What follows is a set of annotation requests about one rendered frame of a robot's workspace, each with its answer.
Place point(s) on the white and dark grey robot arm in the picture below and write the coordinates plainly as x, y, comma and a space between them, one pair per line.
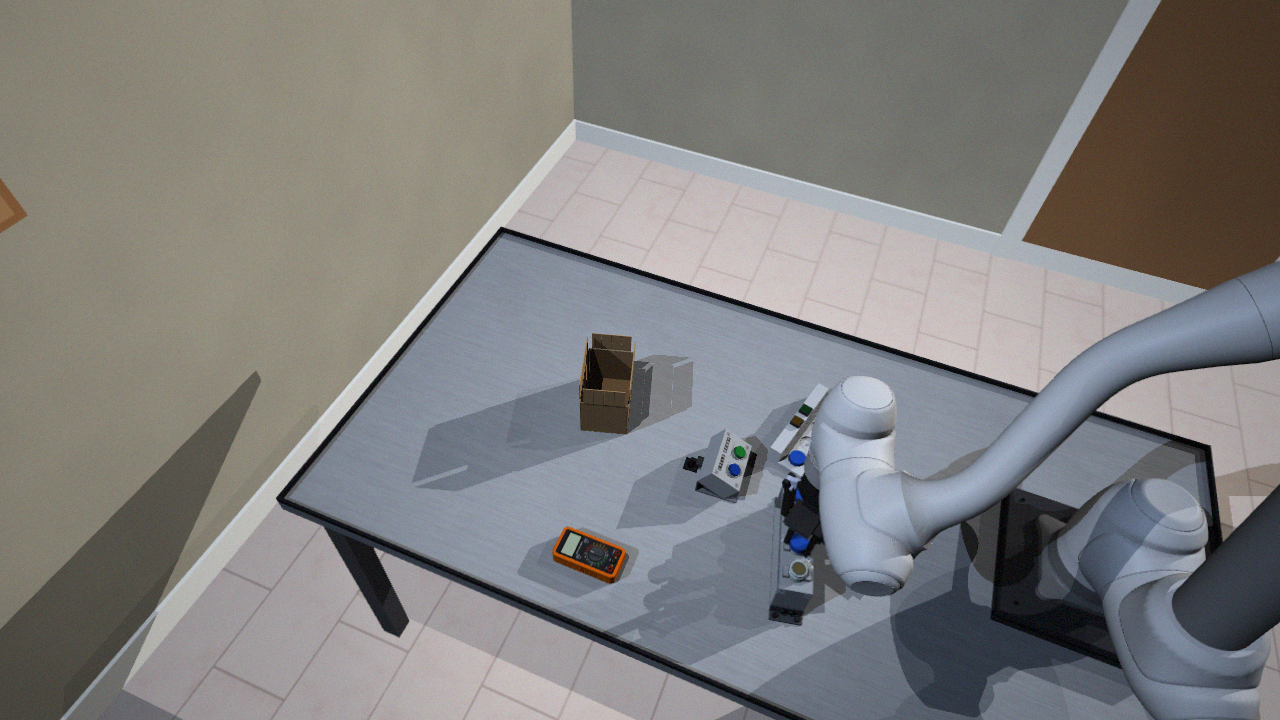
1194, 652

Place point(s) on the orange digital multimeter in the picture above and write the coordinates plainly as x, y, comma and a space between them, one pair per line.
589, 555

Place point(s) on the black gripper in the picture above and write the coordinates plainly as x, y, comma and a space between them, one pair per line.
790, 485

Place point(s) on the brown cardboard box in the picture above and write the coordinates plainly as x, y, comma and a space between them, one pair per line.
606, 383

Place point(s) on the white key panel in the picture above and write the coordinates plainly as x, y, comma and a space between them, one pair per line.
723, 467

